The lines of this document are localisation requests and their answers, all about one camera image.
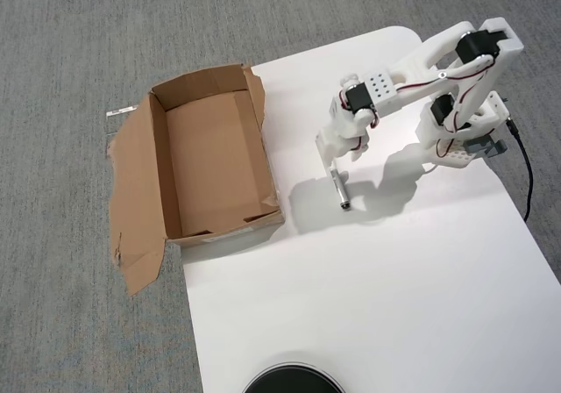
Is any open brown cardboard box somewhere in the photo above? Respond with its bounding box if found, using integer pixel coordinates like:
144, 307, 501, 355
106, 62, 287, 297

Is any black cable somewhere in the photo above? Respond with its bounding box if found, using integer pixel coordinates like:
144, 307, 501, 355
506, 118, 535, 223

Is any black round object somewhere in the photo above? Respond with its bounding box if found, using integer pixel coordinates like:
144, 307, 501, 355
242, 351, 347, 393

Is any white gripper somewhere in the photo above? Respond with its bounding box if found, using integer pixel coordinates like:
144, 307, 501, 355
317, 125, 370, 179

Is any white marker pen black cap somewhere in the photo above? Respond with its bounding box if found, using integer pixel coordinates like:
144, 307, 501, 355
329, 168, 351, 212

